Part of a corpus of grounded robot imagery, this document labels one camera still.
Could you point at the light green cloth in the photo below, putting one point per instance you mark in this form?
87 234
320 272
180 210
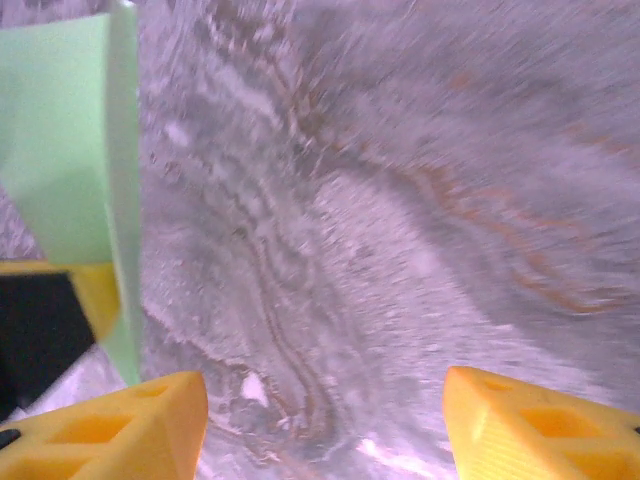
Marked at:
60 150

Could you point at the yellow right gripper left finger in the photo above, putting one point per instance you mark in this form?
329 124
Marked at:
125 430

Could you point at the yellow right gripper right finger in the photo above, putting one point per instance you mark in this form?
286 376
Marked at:
540 435

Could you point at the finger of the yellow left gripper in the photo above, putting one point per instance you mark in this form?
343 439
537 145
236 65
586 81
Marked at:
40 320

